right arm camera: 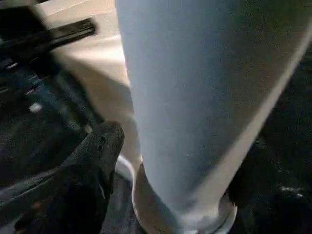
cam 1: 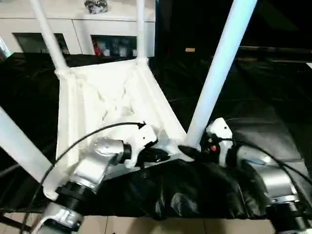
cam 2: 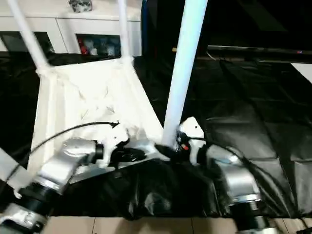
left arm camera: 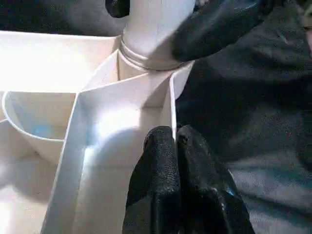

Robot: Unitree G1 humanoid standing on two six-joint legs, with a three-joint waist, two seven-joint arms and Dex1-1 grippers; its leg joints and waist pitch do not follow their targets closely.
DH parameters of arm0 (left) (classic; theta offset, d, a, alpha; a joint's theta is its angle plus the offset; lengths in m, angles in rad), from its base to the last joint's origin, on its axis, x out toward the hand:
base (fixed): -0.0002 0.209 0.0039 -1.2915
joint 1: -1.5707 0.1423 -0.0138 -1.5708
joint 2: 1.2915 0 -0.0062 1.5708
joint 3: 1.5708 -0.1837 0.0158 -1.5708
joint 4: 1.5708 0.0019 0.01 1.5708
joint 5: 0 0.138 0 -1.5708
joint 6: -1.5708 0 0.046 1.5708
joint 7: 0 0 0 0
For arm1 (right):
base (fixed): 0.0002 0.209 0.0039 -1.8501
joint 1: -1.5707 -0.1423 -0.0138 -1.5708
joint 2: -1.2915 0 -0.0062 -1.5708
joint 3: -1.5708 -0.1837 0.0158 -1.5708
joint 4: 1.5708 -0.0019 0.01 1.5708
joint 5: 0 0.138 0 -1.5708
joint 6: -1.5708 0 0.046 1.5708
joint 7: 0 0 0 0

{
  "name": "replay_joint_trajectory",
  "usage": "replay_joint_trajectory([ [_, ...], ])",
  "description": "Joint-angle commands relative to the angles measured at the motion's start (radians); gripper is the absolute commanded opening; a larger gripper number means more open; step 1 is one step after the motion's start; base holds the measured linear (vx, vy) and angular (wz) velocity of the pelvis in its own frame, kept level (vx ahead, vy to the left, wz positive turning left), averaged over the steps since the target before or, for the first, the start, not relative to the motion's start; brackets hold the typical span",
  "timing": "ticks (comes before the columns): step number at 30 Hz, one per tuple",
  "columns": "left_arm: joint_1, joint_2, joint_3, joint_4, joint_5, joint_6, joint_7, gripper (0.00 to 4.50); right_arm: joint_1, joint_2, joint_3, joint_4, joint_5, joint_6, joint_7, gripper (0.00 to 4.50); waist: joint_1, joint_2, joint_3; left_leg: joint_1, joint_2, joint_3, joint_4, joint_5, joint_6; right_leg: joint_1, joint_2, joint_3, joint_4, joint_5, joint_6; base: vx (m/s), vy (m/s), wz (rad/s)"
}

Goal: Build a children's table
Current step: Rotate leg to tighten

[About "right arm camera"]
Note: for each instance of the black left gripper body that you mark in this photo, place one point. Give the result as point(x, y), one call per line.
point(29, 34)

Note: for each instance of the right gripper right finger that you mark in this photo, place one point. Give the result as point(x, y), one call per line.
point(278, 195)

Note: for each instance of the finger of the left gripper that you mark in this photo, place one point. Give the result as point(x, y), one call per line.
point(78, 97)
point(44, 107)

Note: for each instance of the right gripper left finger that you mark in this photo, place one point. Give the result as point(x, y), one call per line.
point(73, 185)

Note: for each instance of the white plastic table top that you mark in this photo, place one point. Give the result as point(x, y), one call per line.
point(102, 63)

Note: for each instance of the white plastic table leg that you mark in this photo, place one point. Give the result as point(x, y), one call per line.
point(195, 97)

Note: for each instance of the black work mat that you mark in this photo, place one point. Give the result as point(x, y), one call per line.
point(292, 112)

